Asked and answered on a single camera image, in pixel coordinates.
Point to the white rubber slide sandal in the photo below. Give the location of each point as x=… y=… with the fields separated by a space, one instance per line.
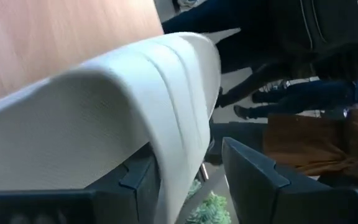
x=89 y=124

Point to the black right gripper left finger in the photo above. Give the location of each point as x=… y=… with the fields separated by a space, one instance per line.
x=120 y=205

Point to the black-framed wooden shoe shelf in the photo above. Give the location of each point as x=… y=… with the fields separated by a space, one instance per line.
x=89 y=46

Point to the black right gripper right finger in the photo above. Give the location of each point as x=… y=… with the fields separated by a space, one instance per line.
x=259 y=193

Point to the green artificial succulent plant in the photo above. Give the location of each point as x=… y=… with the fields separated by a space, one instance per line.
x=211 y=211

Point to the person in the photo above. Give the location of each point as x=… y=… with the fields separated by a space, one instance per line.
x=291 y=99
x=306 y=146
x=259 y=46

